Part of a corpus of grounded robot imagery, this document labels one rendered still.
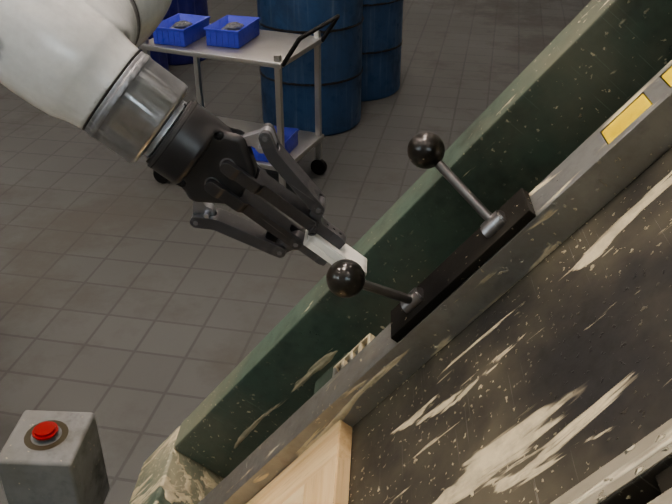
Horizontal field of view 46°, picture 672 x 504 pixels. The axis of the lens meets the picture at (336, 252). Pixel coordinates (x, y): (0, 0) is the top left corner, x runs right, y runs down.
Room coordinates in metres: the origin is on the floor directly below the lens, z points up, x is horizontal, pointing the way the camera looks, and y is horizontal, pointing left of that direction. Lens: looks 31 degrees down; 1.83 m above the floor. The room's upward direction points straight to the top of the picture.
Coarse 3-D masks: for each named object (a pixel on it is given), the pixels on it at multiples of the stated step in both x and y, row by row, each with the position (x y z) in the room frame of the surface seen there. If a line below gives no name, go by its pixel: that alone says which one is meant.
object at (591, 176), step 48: (624, 144) 0.66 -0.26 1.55; (576, 192) 0.66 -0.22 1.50; (528, 240) 0.66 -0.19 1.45; (480, 288) 0.67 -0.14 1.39; (384, 336) 0.70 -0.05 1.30; (432, 336) 0.67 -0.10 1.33; (336, 384) 0.70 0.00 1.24; (384, 384) 0.67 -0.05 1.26; (288, 432) 0.70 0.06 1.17; (240, 480) 0.69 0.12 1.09
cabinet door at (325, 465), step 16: (336, 432) 0.66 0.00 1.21; (320, 448) 0.65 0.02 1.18; (336, 448) 0.63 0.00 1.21; (304, 464) 0.65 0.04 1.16; (320, 464) 0.63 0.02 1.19; (336, 464) 0.60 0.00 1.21; (272, 480) 0.68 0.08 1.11; (288, 480) 0.65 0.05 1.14; (304, 480) 0.62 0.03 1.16; (320, 480) 0.60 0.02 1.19; (336, 480) 0.58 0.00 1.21; (256, 496) 0.67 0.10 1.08; (272, 496) 0.65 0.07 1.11; (288, 496) 0.62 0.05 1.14; (304, 496) 0.60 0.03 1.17; (320, 496) 0.58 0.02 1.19; (336, 496) 0.56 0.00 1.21
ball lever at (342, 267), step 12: (336, 264) 0.65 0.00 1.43; (348, 264) 0.64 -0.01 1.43; (336, 276) 0.64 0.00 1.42; (348, 276) 0.63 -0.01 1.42; (360, 276) 0.64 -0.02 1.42; (336, 288) 0.63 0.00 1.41; (348, 288) 0.63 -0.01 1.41; (360, 288) 0.64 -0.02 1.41; (372, 288) 0.66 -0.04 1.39; (384, 288) 0.67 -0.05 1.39; (420, 288) 0.70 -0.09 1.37; (408, 300) 0.68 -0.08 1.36; (420, 300) 0.68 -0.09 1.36; (408, 312) 0.68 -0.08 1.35
